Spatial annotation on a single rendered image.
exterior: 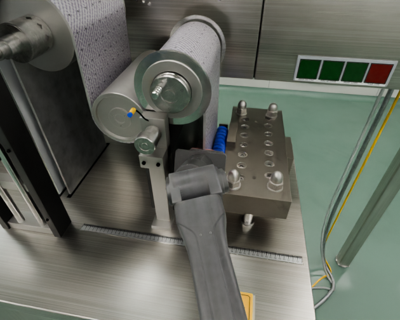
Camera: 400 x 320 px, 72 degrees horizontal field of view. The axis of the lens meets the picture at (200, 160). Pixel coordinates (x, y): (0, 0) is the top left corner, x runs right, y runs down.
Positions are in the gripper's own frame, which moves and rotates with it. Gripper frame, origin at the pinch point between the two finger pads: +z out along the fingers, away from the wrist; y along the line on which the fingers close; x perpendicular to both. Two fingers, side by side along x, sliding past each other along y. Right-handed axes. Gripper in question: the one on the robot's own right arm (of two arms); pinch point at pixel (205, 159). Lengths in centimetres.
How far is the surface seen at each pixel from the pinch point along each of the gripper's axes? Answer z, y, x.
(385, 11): 14, 38, 38
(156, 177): -5.3, -9.8, -4.2
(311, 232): 110, 60, -62
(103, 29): -3.7, -23.6, 26.0
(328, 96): 280, 104, 34
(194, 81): -12.2, -1.8, 16.2
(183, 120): -7.8, -4.1, 8.8
